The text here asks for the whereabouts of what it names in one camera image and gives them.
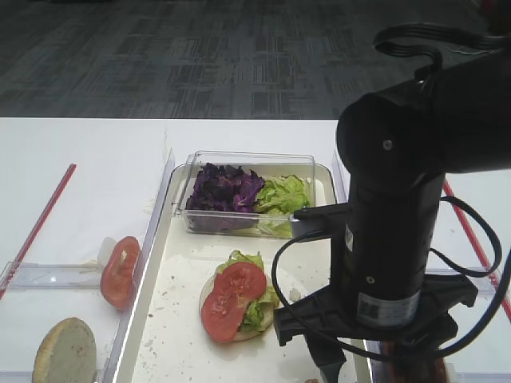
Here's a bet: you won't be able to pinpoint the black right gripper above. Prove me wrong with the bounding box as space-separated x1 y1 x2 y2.
275 273 478 383

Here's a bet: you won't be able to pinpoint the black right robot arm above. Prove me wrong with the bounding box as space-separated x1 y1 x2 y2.
274 23 510 382

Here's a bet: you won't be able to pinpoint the green lettuce on bun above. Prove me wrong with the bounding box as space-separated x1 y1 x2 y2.
216 250 280 335

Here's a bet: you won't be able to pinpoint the tomato slice on bun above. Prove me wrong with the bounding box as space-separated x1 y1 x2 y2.
200 262 267 342

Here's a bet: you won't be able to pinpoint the green lettuce in container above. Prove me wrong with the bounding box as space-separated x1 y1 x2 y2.
254 175 312 238

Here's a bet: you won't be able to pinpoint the purple lettuce leaves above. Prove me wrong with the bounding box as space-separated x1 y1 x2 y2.
185 163 265 213

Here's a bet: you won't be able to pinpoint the upright tomato slice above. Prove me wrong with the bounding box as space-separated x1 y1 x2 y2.
100 236 141 310

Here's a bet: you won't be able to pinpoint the bottom bun on tray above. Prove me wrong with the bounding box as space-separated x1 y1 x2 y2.
199 274 281 342

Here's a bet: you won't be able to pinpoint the white rectangular tray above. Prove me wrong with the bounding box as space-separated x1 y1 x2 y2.
116 165 323 382

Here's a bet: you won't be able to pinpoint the right clear cross divider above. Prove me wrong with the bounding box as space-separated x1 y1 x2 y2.
426 268 499 298

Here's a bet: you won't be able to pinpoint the clear cross divider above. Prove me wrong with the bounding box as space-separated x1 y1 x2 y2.
426 268 499 298
1 262 101 291

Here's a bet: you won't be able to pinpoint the right red tape strip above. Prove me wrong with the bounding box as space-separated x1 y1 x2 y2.
443 180 511 322

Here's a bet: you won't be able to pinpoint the red tape strip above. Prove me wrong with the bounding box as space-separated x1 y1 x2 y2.
0 163 77 298
443 180 511 322

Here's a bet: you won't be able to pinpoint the clear plastic salad container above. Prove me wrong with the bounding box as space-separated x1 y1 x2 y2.
175 151 315 237

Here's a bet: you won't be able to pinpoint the left clear acrylic divider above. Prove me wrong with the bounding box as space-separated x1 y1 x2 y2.
97 151 175 382

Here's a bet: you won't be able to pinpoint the cut bun half left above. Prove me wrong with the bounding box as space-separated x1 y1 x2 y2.
31 318 97 383

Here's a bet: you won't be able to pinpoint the left clear cross divider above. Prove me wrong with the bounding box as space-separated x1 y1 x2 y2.
1 262 101 291

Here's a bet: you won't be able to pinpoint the left red tape strip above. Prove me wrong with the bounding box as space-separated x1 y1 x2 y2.
0 163 77 298

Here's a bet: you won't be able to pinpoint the black camera cable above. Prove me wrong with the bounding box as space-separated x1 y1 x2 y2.
271 194 511 363

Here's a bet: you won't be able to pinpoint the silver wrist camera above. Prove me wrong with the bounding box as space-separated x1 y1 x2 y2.
289 204 341 239

